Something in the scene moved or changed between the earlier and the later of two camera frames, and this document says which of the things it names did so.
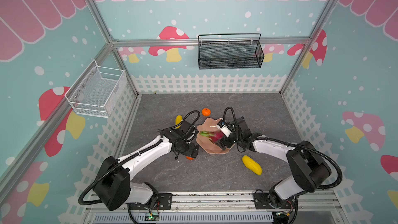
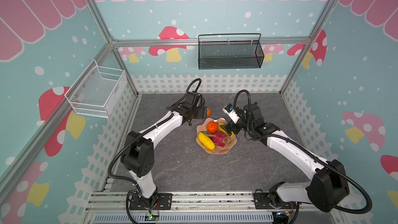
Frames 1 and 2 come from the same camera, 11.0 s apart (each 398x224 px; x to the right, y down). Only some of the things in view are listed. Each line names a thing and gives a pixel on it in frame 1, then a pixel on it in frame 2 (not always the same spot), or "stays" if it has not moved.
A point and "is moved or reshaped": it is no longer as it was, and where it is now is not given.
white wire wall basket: x=97 y=91 stays
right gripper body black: x=222 y=140 to x=238 y=113
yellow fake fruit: x=251 y=165 is moved or reshaped
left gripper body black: x=187 y=149 to x=195 y=112
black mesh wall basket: x=230 y=51 stays
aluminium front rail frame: x=322 y=208 stays
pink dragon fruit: x=215 y=136 stays
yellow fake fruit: x=178 y=120 is moved or reshaped
